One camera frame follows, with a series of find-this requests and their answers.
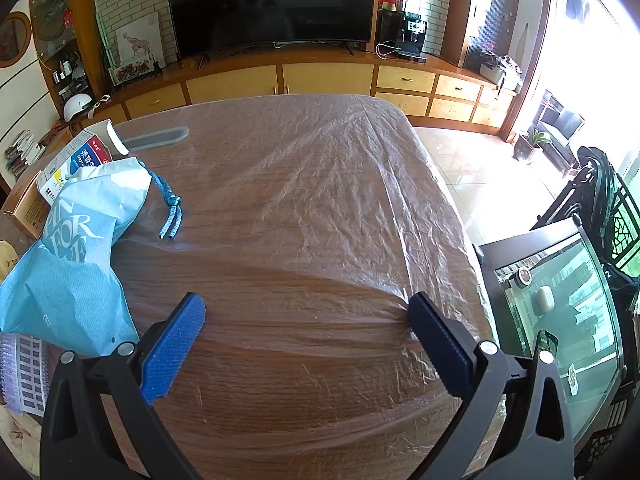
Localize wooden television cabinet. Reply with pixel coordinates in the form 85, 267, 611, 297
95, 45, 518, 131

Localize black coffee machine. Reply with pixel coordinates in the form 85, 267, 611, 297
377, 10, 428, 61

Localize brown cardboard box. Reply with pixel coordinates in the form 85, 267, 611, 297
0, 172, 53, 240

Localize dark armchair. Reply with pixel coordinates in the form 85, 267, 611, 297
532, 90, 586, 171

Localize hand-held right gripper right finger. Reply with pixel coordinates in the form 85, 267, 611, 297
406, 291, 575, 480

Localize white goggles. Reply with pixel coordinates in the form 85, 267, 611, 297
87, 94, 113, 118

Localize white helmet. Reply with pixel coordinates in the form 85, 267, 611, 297
62, 92, 96, 122

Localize black folding stroller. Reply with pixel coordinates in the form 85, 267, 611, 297
530, 146, 640, 281

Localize white box with blue print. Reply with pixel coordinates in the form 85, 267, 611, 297
42, 119, 131, 206

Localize black flat television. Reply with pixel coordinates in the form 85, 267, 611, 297
165, 0, 378, 61

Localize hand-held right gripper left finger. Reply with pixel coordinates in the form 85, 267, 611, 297
40, 292, 207, 480

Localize floral picture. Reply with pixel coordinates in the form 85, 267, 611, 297
109, 57, 163, 86

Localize white animal picture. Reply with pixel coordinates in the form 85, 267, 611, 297
116, 11, 166, 68

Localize stack of books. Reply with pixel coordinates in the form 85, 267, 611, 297
4, 130, 46, 178

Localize black framed glass tank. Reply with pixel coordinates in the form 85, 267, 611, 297
477, 220, 631, 461

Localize round framed picture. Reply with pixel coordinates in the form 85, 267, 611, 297
0, 11, 32, 68

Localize wooden display shelf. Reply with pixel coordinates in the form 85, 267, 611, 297
27, 0, 101, 111

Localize potted plant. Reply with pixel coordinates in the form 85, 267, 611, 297
515, 127, 551, 163

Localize purple ribbed plastic tray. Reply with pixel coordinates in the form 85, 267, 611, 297
0, 332, 51, 416

